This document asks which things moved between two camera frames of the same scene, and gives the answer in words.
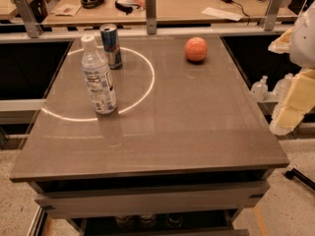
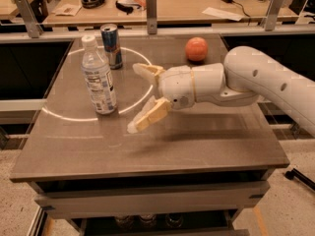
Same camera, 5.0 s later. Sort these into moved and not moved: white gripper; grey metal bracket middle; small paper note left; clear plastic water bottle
Moved: white gripper
Not moved: clear plastic water bottle; small paper note left; grey metal bracket middle
